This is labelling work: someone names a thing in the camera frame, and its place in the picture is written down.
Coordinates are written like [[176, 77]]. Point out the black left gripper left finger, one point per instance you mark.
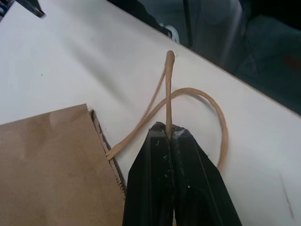
[[148, 179]]

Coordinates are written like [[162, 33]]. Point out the black object at table corner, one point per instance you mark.
[[33, 7]]

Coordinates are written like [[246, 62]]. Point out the brown paper bag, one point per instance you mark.
[[51, 169]]

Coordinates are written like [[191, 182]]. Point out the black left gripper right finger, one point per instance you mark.
[[202, 183]]

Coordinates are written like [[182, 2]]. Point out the white sneaker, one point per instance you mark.
[[171, 33]]

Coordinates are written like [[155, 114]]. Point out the dark trouser leg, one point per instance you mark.
[[150, 14]]

